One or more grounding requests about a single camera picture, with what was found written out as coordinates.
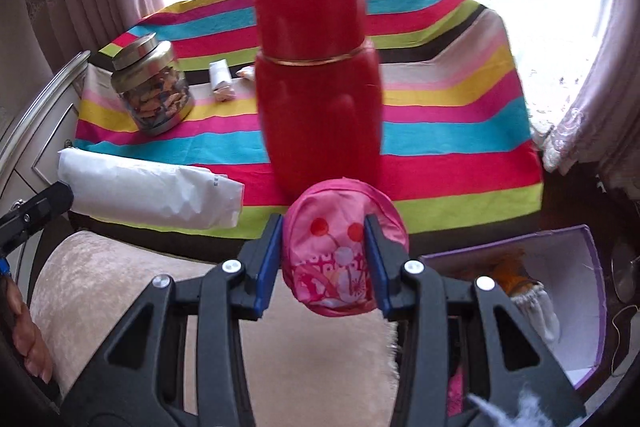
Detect white paper bag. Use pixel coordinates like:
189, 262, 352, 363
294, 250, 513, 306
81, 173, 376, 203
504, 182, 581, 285
56, 148, 245, 230

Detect white fluffy tuft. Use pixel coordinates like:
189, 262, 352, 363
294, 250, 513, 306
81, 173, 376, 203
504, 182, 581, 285
467, 389, 586, 427

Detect pink flower print pouch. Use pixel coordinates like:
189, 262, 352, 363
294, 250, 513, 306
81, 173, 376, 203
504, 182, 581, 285
281, 177, 412, 318

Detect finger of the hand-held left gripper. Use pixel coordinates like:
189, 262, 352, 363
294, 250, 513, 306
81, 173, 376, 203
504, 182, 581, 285
0, 182, 75, 253

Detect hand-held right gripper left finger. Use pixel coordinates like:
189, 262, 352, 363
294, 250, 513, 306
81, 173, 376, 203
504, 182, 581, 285
62, 213, 283, 427

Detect pink embroidered curtain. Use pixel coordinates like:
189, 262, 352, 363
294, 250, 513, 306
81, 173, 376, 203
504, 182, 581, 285
542, 0, 640, 208

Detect orange organza bag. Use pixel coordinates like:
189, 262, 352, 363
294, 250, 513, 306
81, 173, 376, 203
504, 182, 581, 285
487, 254, 543, 298

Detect white ornate dresser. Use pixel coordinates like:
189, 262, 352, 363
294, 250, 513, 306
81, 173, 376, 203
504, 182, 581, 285
0, 51, 91, 268

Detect person's left hand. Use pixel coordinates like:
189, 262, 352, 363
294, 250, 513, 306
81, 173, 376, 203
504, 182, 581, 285
7, 277, 55, 383

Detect glass jar with metal lid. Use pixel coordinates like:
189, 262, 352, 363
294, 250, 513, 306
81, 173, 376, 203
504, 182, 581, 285
110, 34, 196, 136

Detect small white packet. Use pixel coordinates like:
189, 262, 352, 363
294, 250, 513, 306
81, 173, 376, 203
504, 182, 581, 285
209, 61, 236, 102

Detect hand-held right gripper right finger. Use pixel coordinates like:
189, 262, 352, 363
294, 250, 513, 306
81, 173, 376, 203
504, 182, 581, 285
364, 214, 587, 427

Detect red thermos flask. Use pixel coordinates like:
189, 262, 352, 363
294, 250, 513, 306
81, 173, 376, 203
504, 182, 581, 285
252, 0, 385, 202

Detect purple cardboard box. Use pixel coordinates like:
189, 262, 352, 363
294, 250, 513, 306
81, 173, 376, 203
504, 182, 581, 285
420, 224, 608, 390

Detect striped colourful tablecloth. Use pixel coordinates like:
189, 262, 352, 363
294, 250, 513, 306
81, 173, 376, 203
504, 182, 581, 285
67, 0, 545, 253

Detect white lace sock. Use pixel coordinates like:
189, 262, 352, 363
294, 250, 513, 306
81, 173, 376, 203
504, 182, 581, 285
510, 284, 562, 348

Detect magenta knit cloth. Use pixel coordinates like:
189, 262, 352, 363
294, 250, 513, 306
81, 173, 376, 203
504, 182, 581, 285
447, 364, 476, 418

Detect beige plush cushion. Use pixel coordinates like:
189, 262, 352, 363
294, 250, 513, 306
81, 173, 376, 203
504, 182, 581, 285
30, 229, 401, 427

